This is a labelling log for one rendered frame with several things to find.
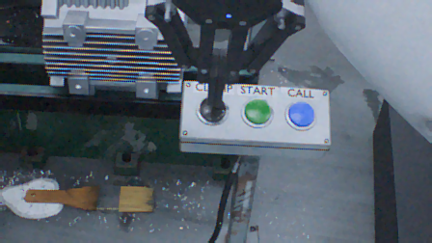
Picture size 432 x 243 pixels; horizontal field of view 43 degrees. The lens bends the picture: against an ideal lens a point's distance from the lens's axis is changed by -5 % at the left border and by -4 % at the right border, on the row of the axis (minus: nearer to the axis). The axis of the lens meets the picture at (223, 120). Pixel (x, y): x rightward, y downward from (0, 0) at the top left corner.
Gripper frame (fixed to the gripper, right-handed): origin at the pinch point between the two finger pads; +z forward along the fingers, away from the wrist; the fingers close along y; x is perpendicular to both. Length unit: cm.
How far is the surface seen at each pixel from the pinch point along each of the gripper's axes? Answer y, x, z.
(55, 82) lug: 23.3, -10.4, 26.0
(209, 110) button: 0.3, 0.4, 7.3
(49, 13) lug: 22.9, -16.1, 15.5
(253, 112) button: -4.5, 0.3, 7.3
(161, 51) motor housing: 7.1, -12.5, 18.5
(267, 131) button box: -6.2, 2.2, 8.1
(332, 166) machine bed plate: -22.1, -4.4, 40.8
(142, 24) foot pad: 9.8, -14.6, 15.0
